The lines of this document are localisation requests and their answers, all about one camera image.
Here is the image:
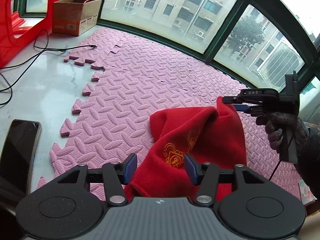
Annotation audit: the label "red sweatpants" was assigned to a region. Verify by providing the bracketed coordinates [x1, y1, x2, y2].
[124, 97, 247, 199]

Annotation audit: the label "right black sleeve forearm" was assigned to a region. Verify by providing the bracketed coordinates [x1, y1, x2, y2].
[295, 127, 319, 199]

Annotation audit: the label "right gloved hand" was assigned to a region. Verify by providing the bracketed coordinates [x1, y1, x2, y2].
[256, 112, 309, 154]

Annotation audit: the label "outdoor air conditioner unit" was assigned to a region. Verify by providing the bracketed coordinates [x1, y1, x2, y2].
[257, 40, 304, 91]

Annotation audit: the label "pink foam puzzle mat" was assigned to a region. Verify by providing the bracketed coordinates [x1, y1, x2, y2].
[50, 28, 300, 196]

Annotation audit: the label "black smartphone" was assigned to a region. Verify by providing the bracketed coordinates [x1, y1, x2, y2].
[1, 119, 41, 196]

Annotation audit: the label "white tissue pack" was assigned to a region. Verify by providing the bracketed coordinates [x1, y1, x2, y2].
[299, 179, 317, 206]

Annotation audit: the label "brown cardboard box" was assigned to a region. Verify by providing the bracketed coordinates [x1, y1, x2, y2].
[52, 0, 102, 36]

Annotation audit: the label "red plastic stool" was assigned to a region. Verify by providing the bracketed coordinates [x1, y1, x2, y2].
[1, 0, 59, 67]

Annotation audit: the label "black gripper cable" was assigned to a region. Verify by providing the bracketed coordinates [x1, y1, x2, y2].
[268, 127, 296, 182]

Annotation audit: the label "black charging cable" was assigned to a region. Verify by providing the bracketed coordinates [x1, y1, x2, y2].
[0, 29, 98, 106]

